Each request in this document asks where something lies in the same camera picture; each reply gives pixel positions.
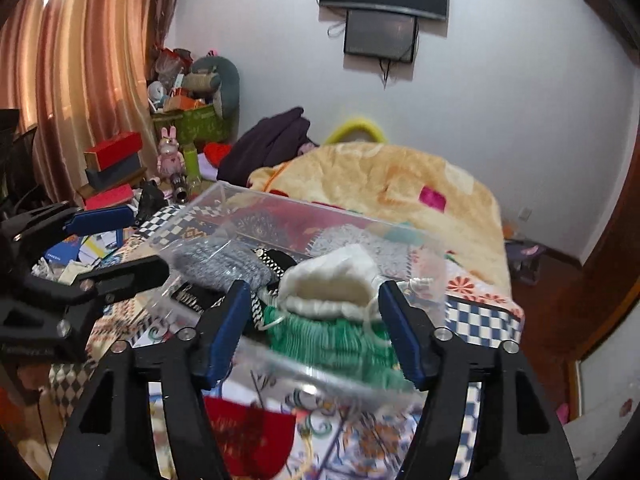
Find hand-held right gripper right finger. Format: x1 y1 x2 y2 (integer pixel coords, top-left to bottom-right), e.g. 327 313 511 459
377 280 581 480

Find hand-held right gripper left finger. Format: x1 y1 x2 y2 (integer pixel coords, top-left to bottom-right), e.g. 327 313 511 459
47 279 253 480

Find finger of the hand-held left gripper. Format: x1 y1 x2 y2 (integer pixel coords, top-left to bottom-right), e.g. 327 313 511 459
0 201 138 261
20 255 171 308

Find green knitted pouch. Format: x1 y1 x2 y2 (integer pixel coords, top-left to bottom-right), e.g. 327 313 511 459
262 305 417 392

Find white knitted hat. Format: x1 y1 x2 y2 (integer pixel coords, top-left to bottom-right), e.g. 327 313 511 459
276 245 436 323

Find clear plastic storage box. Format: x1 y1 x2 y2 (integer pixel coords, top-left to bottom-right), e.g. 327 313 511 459
150 180 448 411

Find red flat box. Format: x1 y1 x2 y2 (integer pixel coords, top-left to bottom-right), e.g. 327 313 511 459
83 185 135 210

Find pile of papers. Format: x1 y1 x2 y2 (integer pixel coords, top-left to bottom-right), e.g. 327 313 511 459
34 229 132 287

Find dark grey box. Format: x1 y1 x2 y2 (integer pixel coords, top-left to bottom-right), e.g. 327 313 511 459
85 154 149 189

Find black gadget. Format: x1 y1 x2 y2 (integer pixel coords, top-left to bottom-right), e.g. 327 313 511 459
137 180 167 222

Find grey knitted pouch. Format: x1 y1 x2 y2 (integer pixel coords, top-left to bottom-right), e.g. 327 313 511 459
172 237 273 292

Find red long box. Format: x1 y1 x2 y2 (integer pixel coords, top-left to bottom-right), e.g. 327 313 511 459
83 131 144 169

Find black white patterned pouch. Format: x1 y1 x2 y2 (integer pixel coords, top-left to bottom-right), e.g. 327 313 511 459
170 247 299 332

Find pink bunny doll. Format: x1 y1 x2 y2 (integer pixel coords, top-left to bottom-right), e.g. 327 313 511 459
157 126 187 179

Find grey teal knitted cloth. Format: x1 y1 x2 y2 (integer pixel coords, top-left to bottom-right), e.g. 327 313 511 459
307 227 416 281

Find black office chair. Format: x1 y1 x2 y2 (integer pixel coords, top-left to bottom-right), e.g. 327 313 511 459
0 108 47 213

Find green bottle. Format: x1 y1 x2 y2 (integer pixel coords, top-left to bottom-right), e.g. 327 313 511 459
182 144 202 187

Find red cloth pouch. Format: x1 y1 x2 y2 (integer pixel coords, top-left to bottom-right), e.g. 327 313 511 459
202 396 297 479

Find dark patterned pouch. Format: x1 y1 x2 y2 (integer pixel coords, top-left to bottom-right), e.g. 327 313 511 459
234 210 302 247

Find green storage box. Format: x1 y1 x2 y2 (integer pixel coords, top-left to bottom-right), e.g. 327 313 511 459
151 105 226 154

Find red cloth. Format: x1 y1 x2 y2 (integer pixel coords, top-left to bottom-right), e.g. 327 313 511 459
204 142 234 167

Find purple bag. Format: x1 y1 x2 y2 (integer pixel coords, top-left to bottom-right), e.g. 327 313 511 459
505 240 542 274

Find striped orange curtain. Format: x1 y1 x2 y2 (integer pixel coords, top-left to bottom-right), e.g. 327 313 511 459
0 0 187 211

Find yellow fleece blanket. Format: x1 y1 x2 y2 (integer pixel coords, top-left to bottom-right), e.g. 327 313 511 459
247 142 512 297

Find grey green stuffed toy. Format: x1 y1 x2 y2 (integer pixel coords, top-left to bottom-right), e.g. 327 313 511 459
189 55 241 134

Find purple cloth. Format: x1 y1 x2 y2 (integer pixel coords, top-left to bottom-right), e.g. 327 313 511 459
216 106 314 187

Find yellow ring cushion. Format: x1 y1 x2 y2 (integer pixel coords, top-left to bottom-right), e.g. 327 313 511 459
324 116 389 147

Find small black wall monitor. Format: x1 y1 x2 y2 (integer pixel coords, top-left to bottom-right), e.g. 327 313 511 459
343 9 419 65

